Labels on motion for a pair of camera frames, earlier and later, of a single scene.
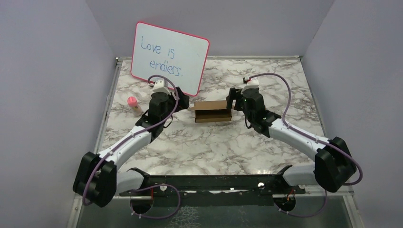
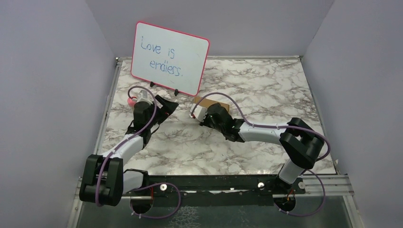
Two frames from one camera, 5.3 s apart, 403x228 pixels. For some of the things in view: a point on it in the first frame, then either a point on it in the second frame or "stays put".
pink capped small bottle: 133,102 stays put
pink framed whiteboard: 158,51 stays put
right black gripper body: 235,94 to 208,122
